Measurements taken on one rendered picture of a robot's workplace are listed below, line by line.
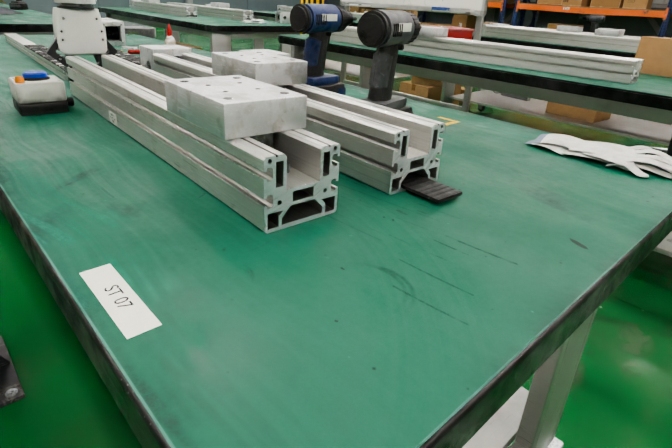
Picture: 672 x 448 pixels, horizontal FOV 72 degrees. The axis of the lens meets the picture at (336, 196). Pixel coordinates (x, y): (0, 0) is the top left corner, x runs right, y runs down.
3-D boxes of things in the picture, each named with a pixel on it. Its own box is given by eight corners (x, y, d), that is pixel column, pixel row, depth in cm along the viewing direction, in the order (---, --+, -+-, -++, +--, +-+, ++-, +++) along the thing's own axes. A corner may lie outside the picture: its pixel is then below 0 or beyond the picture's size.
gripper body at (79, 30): (95, 1, 109) (102, 51, 114) (45, -1, 103) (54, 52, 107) (104, 3, 104) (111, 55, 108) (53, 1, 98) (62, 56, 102)
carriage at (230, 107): (168, 130, 62) (163, 79, 60) (241, 121, 69) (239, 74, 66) (226, 164, 51) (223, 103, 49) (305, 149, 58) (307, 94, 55)
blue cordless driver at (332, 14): (283, 105, 107) (285, 2, 98) (339, 95, 121) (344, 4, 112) (308, 111, 102) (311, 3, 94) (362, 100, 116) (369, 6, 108)
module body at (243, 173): (71, 95, 104) (64, 56, 101) (118, 91, 110) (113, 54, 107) (264, 234, 49) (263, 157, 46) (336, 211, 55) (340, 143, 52)
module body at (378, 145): (156, 88, 116) (152, 53, 112) (194, 86, 122) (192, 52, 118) (388, 195, 61) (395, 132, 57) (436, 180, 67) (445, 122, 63)
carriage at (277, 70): (212, 88, 91) (211, 51, 88) (261, 84, 98) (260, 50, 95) (255, 104, 80) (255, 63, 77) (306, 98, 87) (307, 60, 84)
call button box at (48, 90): (14, 107, 91) (6, 75, 89) (69, 103, 97) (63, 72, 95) (21, 116, 86) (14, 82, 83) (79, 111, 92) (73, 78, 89)
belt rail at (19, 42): (5, 41, 186) (4, 33, 184) (17, 41, 188) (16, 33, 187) (64, 80, 120) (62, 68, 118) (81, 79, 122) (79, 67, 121)
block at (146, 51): (133, 83, 120) (129, 45, 117) (180, 80, 128) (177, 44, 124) (146, 89, 114) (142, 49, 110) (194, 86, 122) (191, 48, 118)
